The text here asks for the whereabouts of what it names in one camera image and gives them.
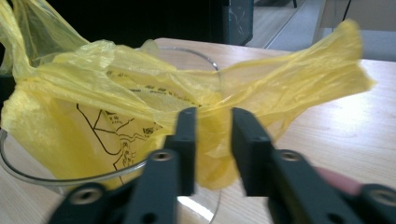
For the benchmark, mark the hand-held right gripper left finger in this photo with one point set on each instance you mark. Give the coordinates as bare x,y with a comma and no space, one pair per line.
186,149

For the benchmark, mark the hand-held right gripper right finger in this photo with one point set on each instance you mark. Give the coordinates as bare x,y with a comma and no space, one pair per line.
252,161

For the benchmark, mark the clear round container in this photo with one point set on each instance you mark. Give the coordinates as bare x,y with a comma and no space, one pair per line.
193,205

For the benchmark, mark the yellow plastic bag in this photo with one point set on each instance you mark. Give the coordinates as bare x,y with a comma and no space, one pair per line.
77,93

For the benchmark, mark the black cabinet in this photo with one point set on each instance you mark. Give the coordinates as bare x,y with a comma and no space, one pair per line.
140,18

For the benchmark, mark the white furniture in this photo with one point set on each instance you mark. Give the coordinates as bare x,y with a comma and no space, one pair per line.
373,15

